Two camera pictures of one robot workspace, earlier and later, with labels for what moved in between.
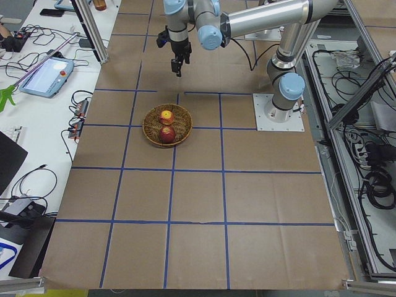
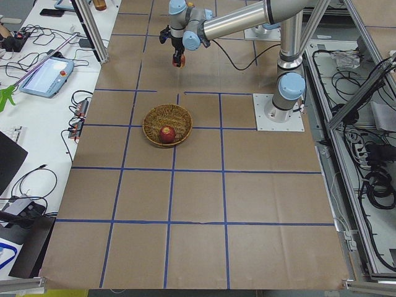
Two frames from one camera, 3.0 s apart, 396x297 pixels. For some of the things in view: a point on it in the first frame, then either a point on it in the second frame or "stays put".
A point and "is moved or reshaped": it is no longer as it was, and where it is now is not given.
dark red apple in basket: x=167 y=134 stays put
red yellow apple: x=166 y=117 is moved or reshaped
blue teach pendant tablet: x=49 y=79 stays put
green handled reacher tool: x=6 y=93 stays put
